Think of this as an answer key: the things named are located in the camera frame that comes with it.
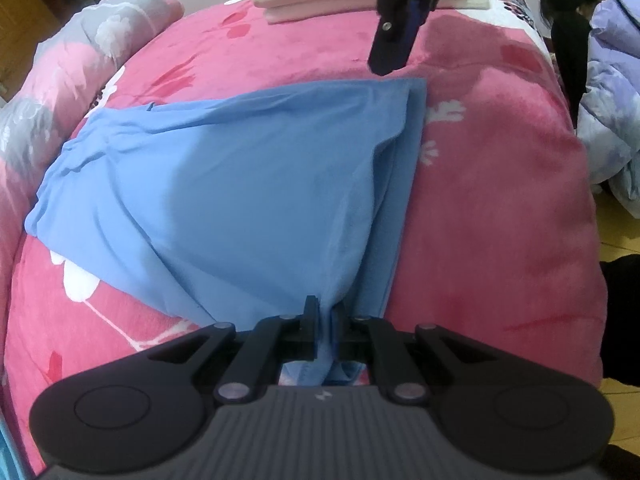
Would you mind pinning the lavender puffy jacket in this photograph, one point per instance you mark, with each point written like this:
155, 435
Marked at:
608, 113

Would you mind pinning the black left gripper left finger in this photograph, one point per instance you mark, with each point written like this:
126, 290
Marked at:
264, 350

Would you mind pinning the pink grey floral quilt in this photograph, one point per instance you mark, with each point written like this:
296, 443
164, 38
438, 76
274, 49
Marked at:
69, 71

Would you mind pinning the blue garment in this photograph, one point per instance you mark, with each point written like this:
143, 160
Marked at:
238, 209

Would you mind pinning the black garment on chair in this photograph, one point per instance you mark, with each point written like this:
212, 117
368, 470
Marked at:
569, 22

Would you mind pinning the pink floral bed sheet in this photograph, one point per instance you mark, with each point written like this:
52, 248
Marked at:
500, 243

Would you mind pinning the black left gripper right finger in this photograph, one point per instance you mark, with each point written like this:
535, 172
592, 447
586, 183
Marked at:
375, 343

